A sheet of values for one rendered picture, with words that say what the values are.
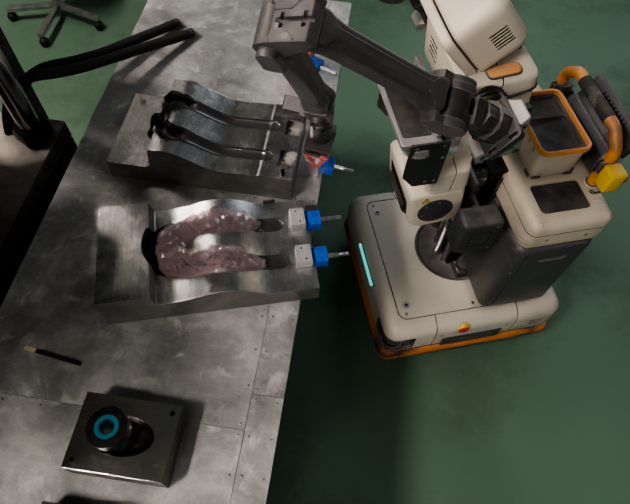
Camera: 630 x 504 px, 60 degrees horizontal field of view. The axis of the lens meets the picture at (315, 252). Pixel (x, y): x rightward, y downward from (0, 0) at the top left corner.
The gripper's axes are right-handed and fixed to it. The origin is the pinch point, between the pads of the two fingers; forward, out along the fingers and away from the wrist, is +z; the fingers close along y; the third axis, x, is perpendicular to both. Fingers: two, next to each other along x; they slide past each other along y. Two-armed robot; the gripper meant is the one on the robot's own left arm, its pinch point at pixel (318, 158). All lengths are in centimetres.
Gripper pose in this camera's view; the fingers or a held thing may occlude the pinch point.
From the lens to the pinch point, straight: 152.1
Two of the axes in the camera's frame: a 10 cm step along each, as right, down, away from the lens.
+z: -0.5, 5.0, 8.7
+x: 9.6, 2.6, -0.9
